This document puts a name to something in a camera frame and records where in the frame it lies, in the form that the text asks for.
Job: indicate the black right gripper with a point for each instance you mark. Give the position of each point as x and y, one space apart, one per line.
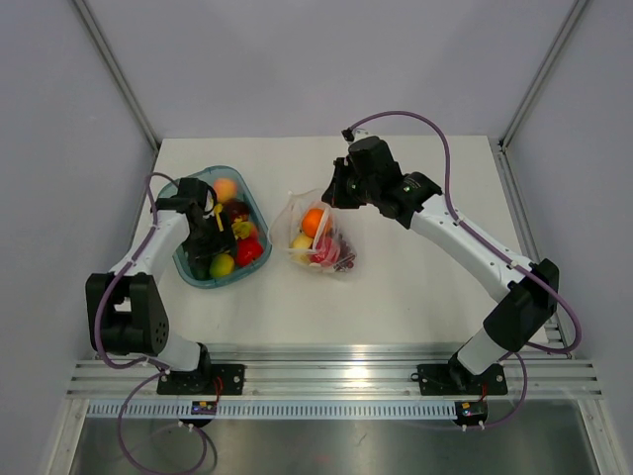
335 195

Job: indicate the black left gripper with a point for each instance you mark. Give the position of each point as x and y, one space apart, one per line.
222 242

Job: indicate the orange fruit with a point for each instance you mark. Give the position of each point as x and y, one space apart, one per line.
316 222

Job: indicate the clear dotted zip bag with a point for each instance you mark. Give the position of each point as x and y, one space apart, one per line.
287 226

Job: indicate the large red apple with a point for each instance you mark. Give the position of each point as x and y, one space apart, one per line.
326 253

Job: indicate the dark red grape bunch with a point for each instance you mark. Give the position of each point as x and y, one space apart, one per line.
346 255

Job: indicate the pale yellow pear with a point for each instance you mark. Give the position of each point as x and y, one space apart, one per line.
302 242

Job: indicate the dark green avocado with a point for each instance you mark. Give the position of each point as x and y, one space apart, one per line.
200 272

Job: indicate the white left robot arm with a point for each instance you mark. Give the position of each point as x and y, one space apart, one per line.
127 319

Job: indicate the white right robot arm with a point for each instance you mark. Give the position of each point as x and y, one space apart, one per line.
521 289

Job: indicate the bright red apple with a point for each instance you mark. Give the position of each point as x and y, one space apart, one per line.
248 250

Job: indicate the dark red apple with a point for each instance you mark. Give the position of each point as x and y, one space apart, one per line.
237 211

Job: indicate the teal plastic fruit basket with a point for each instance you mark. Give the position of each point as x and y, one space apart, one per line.
183 265

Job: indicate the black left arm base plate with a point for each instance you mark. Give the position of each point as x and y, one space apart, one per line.
223 379

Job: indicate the aluminium table rail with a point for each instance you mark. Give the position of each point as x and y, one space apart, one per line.
382 372

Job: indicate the left aluminium frame post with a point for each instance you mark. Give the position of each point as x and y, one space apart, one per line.
98 38

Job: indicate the aluminium frame post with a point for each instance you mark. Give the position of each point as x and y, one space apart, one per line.
98 38
545 69

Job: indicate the white slotted cable duct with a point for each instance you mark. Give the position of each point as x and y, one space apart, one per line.
292 410

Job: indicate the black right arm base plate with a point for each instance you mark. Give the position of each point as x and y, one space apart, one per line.
451 379

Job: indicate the right aluminium frame post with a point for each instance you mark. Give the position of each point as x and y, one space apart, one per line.
545 69

